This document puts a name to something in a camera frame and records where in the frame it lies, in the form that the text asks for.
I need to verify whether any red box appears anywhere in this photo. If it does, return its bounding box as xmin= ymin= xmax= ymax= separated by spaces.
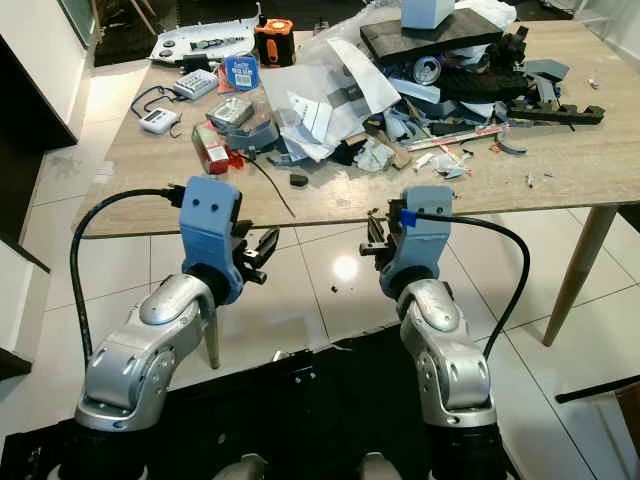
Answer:
xmin=191 ymin=122 xmax=234 ymax=177

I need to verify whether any grey plastic part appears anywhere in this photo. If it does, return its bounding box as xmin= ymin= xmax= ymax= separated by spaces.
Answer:
xmin=229 ymin=117 xmax=282 ymax=157

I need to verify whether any crumpled white wrapper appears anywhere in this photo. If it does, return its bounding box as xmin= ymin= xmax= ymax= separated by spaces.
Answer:
xmin=414 ymin=149 xmax=472 ymax=182

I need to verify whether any silver foil packet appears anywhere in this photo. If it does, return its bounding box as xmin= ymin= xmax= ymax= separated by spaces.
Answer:
xmin=207 ymin=94 xmax=257 ymax=132

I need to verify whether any red white stick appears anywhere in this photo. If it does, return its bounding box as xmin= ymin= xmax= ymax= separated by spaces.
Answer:
xmin=409 ymin=121 xmax=507 ymax=152

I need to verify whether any small white display device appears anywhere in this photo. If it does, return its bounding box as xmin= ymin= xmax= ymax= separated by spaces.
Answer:
xmin=139 ymin=107 xmax=182 ymax=137

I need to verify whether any black floor mat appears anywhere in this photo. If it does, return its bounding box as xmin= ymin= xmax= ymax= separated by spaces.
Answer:
xmin=0 ymin=322 xmax=640 ymax=480

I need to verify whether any white keypad device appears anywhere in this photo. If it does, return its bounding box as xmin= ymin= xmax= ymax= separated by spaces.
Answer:
xmin=171 ymin=69 xmax=222 ymax=102

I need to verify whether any clear plastic bag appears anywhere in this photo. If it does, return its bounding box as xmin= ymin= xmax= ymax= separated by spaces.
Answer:
xmin=259 ymin=38 xmax=413 ymax=163

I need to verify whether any blue white round container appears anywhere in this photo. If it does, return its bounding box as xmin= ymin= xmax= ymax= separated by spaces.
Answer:
xmin=223 ymin=54 xmax=259 ymax=94

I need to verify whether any grey curved plastic piece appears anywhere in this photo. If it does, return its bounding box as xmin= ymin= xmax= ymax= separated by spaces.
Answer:
xmin=494 ymin=129 xmax=530 ymax=157

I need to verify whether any silver drink can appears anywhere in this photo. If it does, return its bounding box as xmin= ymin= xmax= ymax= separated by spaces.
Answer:
xmin=411 ymin=54 xmax=447 ymax=87

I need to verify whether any wooden table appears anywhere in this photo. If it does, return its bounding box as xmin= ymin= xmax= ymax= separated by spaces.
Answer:
xmin=75 ymin=17 xmax=640 ymax=370

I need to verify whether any orange black device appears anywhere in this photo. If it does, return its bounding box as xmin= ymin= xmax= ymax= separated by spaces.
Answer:
xmin=252 ymin=17 xmax=297 ymax=70

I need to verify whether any black ribbed strip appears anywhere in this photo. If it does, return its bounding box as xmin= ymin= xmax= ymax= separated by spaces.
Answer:
xmin=434 ymin=64 xmax=537 ymax=102

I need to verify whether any white plastic panel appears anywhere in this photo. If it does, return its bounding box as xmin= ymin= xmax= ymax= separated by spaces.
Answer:
xmin=149 ymin=4 xmax=262 ymax=65

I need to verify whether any grey left robot foot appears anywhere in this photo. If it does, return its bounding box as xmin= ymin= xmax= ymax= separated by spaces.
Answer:
xmin=219 ymin=454 xmax=267 ymax=480

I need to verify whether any grey robot foot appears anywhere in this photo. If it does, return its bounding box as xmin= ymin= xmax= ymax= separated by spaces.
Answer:
xmin=359 ymin=451 xmax=402 ymax=480
xmin=219 ymin=454 xmax=267 ymax=480

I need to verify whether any grey right robot foot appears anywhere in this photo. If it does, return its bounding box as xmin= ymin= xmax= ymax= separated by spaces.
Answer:
xmin=359 ymin=451 xmax=402 ymax=480

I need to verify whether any black foam slab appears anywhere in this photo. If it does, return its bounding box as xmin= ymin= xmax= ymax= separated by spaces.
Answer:
xmin=359 ymin=7 xmax=507 ymax=67

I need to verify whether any dark side cabinet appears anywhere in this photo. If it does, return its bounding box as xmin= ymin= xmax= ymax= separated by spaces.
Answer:
xmin=0 ymin=88 xmax=53 ymax=261

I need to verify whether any white cardboard box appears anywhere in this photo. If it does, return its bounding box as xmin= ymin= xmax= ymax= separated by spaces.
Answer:
xmin=399 ymin=0 xmax=457 ymax=32

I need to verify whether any clear bubble wrap sheet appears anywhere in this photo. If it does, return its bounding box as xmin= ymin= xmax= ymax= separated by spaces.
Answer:
xmin=304 ymin=0 xmax=522 ymax=63

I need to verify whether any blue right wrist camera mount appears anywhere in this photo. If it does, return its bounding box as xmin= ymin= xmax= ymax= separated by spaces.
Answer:
xmin=379 ymin=185 xmax=457 ymax=300

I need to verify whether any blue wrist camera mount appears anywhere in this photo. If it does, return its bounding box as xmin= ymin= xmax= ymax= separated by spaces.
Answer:
xmin=179 ymin=176 xmax=245 ymax=306
xmin=379 ymin=185 xmax=457 ymax=300

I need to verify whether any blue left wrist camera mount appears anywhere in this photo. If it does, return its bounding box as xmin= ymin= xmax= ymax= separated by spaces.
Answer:
xmin=179 ymin=176 xmax=245 ymax=306

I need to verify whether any thin black wire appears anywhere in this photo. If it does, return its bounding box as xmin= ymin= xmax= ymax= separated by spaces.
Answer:
xmin=244 ymin=150 xmax=297 ymax=220

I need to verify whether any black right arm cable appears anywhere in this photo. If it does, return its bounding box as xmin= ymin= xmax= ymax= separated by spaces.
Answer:
xmin=408 ymin=209 xmax=532 ymax=362

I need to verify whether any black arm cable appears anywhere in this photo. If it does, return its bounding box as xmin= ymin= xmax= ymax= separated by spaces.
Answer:
xmin=408 ymin=209 xmax=532 ymax=362
xmin=69 ymin=187 xmax=187 ymax=343

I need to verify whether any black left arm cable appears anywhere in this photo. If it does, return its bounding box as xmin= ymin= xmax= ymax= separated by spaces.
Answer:
xmin=69 ymin=187 xmax=187 ymax=343

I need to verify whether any long black notched rail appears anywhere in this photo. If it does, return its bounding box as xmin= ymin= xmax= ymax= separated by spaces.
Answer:
xmin=504 ymin=99 xmax=607 ymax=127

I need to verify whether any grey plastic bracket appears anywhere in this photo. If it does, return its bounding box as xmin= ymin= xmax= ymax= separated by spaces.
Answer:
xmin=519 ymin=57 xmax=572 ymax=107

